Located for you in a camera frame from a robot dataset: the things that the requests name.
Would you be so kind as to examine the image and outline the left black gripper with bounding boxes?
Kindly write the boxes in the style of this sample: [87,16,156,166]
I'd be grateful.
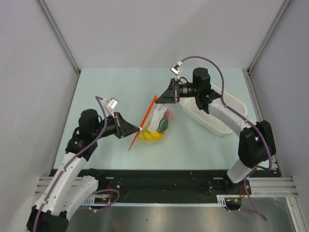
[92,112,140,139]

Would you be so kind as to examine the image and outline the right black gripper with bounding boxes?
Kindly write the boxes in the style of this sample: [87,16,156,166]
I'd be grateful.
[156,78,200,104]

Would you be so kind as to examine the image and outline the clear zip top bag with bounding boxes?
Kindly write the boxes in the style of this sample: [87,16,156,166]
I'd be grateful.
[128,95,175,151]

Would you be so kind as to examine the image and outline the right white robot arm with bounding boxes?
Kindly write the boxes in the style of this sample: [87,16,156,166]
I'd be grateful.
[156,65,276,194]

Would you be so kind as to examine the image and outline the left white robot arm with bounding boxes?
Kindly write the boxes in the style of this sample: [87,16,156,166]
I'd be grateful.
[27,109,141,232]

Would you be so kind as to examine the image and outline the yellow fake bananas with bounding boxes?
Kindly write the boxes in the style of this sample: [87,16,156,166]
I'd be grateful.
[138,130,165,142]

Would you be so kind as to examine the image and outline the green fake pepper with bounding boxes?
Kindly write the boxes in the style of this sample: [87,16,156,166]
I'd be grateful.
[157,116,169,133]

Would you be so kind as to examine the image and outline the white perforated plastic basket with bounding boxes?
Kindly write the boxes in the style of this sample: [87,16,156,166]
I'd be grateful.
[179,83,249,136]

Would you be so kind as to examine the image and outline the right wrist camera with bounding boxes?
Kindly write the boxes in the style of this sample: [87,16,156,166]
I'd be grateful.
[170,64,182,75]

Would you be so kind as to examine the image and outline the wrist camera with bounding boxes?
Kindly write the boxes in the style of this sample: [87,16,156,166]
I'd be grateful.
[106,98,118,111]
[170,64,182,75]

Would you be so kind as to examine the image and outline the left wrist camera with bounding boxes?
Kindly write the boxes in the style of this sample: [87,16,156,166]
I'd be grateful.
[106,98,118,111]

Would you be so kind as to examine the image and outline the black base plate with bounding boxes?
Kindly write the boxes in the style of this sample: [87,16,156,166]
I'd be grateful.
[98,170,278,204]

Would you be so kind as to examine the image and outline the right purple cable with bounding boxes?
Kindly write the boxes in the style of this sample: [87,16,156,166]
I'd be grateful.
[177,56,275,220]

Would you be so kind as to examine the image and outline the purple cable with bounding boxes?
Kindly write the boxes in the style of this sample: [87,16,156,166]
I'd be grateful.
[177,56,275,220]
[31,96,120,232]

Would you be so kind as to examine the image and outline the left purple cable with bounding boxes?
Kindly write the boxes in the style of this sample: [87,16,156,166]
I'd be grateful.
[31,96,120,232]

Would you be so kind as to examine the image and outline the white cable duct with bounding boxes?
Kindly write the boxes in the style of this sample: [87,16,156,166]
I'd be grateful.
[77,194,244,207]

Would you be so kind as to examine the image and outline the aluminium frame rail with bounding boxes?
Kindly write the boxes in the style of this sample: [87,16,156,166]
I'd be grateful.
[248,177,298,198]

